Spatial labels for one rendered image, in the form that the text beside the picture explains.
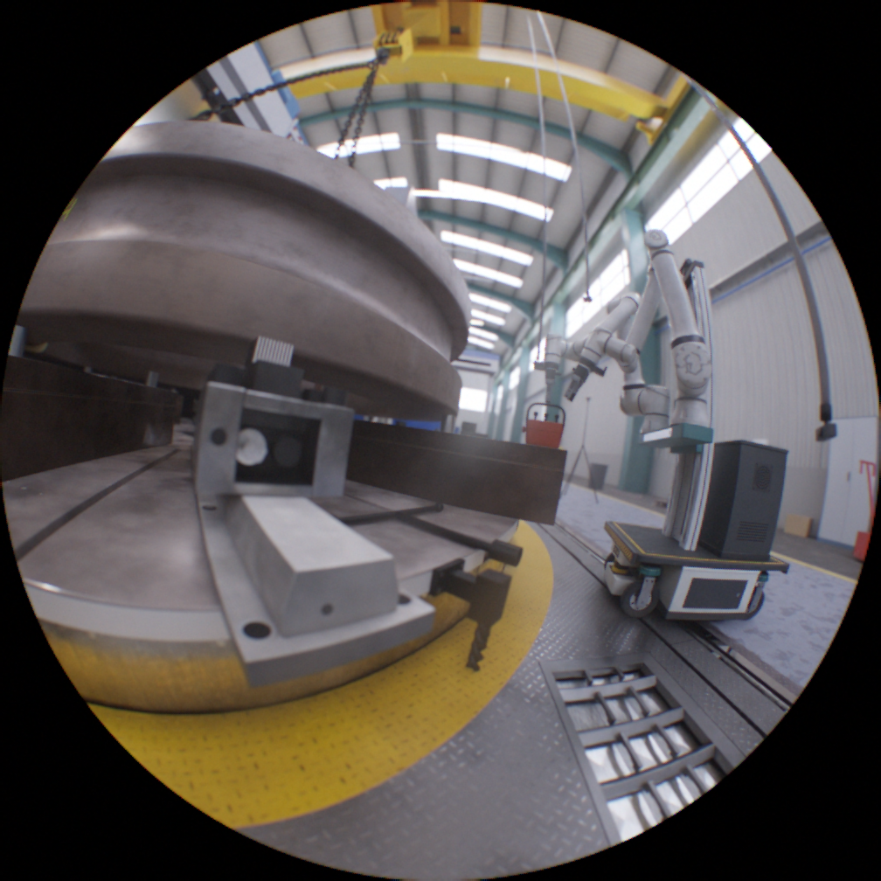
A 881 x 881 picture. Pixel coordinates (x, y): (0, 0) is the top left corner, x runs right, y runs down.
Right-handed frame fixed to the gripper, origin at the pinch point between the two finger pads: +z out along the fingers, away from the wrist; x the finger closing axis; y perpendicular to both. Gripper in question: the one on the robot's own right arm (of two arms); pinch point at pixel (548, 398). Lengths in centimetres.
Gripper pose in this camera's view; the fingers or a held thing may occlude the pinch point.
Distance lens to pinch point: 156.2
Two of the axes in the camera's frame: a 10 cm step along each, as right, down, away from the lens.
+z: -1.6, 9.9, 0.0
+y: 9.3, 1.5, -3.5
